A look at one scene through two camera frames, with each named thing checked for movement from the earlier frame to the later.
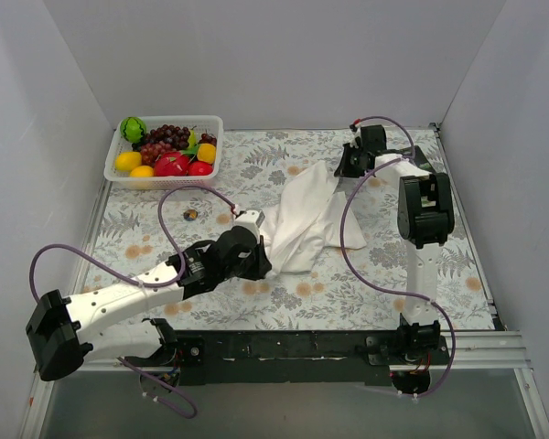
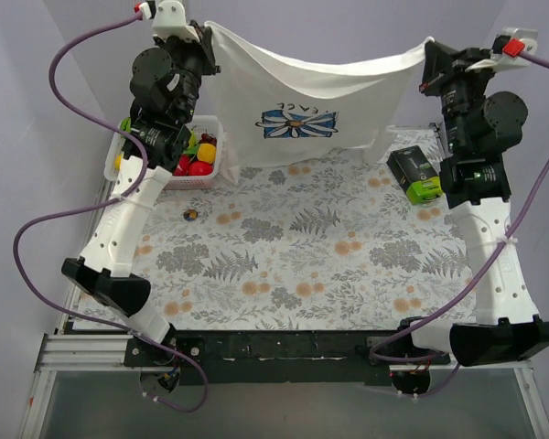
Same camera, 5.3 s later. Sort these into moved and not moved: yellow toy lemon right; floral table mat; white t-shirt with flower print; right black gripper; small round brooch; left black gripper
Moved: right black gripper; left black gripper; white t-shirt with flower print
Not moved: small round brooch; yellow toy lemon right; floral table mat
